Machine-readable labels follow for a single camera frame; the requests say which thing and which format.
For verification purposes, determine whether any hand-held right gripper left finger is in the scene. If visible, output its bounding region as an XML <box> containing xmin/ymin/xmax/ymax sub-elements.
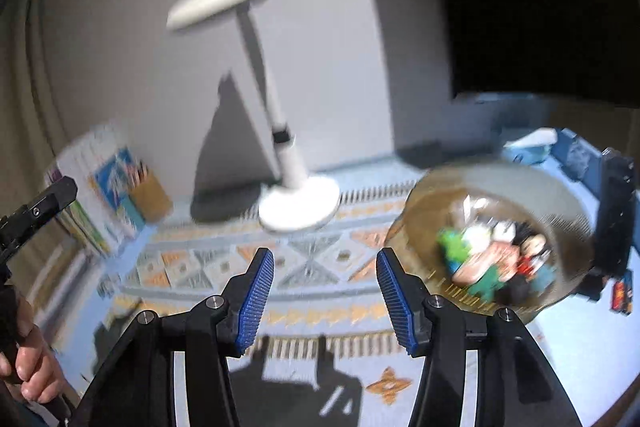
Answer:
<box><xmin>70</xmin><ymin>247</ymin><xmax>276</xmax><ymax>427</ymax></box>

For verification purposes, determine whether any person's left hand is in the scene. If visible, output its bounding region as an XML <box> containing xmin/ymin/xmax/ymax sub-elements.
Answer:
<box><xmin>0</xmin><ymin>324</ymin><xmax>66</xmax><ymax>403</ymax></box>

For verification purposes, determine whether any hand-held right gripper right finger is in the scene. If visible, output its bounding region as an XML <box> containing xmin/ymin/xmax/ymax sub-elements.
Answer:
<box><xmin>376</xmin><ymin>247</ymin><xmax>583</xmax><ymax>427</ymax></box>

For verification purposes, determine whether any white paper sheet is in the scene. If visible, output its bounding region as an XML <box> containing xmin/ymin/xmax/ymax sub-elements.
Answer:
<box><xmin>502</xmin><ymin>128</ymin><xmax>558</xmax><ymax>150</ymax></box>

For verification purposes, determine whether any bunch of pens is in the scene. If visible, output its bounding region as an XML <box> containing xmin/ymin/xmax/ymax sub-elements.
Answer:
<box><xmin>125</xmin><ymin>159</ymin><xmax>151</xmax><ymax>188</ymax></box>

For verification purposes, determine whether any green plastic toy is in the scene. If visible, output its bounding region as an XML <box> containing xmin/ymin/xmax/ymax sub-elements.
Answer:
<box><xmin>437</xmin><ymin>227</ymin><xmax>471</xmax><ymax>265</ymax></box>

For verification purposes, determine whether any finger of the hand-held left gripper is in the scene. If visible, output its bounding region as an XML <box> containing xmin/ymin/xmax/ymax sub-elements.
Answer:
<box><xmin>0</xmin><ymin>176</ymin><xmax>78</xmax><ymax>254</ymax></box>

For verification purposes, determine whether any grey striped tray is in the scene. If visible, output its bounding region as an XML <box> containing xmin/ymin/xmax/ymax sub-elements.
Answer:
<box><xmin>22</xmin><ymin>247</ymin><xmax>88</xmax><ymax>333</ymax></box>

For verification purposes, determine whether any black monitor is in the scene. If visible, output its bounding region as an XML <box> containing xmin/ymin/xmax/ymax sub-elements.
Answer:
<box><xmin>407</xmin><ymin>0</ymin><xmax>640</xmax><ymax>108</ymax></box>

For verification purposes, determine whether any white block figure toy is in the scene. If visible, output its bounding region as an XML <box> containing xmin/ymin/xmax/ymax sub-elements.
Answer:
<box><xmin>492</xmin><ymin>217</ymin><xmax>518</xmax><ymax>243</ymax></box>

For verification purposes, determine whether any white desk lamp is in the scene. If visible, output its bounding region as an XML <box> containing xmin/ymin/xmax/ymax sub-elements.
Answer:
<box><xmin>166</xmin><ymin>0</ymin><xmax>342</xmax><ymax>235</ymax></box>

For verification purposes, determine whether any small blue box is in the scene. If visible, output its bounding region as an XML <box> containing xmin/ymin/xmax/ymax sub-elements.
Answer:
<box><xmin>535</xmin><ymin>264</ymin><xmax>556</xmax><ymax>293</ymax></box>

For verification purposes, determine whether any small orange box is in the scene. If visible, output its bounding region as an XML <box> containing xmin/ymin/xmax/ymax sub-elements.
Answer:
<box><xmin>450</xmin><ymin>242</ymin><xmax>521</xmax><ymax>285</ymax></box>

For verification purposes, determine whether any patterned table mat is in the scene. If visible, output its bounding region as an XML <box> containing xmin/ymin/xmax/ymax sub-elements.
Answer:
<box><xmin>75</xmin><ymin>152</ymin><xmax>640</xmax><ymax>427</ymax></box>

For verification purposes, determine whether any amber glass bowl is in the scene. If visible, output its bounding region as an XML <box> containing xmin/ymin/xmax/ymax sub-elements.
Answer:
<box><xmin>385</xmin><ymin>159</ymin><xmax>596</xmax><ymax>323</ymax></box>

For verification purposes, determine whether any brown cork pen holder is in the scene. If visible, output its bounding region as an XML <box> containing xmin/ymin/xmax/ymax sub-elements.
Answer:
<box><xmin>129</xmin><ymin>174</ymin><xmax>173</xmax><ymax>224</ymax></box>

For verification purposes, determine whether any person's left forearm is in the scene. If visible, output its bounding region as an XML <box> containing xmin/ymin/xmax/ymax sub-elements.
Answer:
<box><xmin>0</xmin><ymin>394</ymin><xmax>56</xmax><ymax>427</ymax></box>

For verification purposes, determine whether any black device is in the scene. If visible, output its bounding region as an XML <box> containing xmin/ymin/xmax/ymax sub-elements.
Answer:
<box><xmin>582</xmin><ymin>147</ymin><xmax>640</xmax><ymax>303</ymax></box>

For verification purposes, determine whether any blue container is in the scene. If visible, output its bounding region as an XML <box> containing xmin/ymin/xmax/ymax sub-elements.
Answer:
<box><xmin>550</xmin><ymin>127</ymin><xmax>608</xmax><ymax>182</ymax></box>

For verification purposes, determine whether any small dark printed box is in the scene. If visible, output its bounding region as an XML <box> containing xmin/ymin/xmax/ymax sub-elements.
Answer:
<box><xmin>610</xmin><ymin>272</ymin><xmax>633</xmax><ymax>315</ymax></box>

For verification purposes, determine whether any row of books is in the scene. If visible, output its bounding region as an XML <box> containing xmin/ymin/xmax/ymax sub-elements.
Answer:
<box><xmin>45</xmin><ymin>122</ymin><xmax>151</xmax><ymax>258</ymax></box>

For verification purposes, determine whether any black haired figurine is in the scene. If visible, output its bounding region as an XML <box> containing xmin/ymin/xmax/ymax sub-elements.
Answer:
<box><xmin>512</xmin><ymin>222</ymin><xmax>556</xmax><ymax>270</ymax></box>

